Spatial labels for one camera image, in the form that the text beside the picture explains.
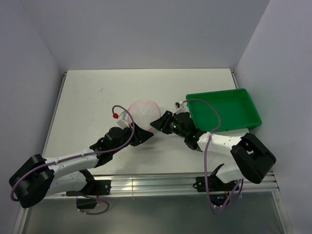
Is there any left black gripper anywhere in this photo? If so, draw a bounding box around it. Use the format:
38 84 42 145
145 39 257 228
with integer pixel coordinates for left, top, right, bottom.
111 121 153 154

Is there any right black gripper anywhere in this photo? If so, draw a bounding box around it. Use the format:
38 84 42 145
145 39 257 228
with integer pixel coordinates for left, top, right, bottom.
150 110 187 138

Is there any mesh laundry bag pink trim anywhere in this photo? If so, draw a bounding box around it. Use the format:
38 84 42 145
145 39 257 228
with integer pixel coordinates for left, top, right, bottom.
128 99 161 132

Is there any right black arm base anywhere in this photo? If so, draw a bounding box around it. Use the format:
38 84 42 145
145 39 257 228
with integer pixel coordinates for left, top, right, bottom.
194 174 241 208

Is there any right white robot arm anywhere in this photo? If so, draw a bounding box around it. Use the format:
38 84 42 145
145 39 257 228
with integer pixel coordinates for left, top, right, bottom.
150 111 276 190

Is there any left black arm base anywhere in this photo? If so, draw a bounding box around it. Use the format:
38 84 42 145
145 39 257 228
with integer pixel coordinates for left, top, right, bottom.
66 180 111 215

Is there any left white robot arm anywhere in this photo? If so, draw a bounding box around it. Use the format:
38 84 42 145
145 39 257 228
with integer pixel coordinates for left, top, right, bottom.
9 124 153 208

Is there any green plastic tray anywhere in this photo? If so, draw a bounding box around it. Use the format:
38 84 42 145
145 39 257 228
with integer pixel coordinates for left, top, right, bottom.
186 88 262 132

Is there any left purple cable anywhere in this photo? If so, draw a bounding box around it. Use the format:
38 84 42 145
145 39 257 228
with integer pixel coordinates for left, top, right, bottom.
9 104 136 216

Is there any purple cable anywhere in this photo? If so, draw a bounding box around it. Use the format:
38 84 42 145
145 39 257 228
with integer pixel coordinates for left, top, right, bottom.
182 98 244 215
9 104 136 216

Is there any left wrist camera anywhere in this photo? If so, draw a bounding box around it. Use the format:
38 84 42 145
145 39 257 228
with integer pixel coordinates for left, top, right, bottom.
113 111 129 129

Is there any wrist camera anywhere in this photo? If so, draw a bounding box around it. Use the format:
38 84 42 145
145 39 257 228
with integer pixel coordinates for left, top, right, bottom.
113 111 129 129
175 101 187 115

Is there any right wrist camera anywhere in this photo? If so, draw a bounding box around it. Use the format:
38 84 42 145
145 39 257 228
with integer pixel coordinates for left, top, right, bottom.
175 101 187 115

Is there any aluminium frame rail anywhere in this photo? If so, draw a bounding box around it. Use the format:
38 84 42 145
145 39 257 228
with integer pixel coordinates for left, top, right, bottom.
24 172 280 198

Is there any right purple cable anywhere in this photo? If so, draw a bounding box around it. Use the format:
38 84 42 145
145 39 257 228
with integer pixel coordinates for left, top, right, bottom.
182 98 244 215

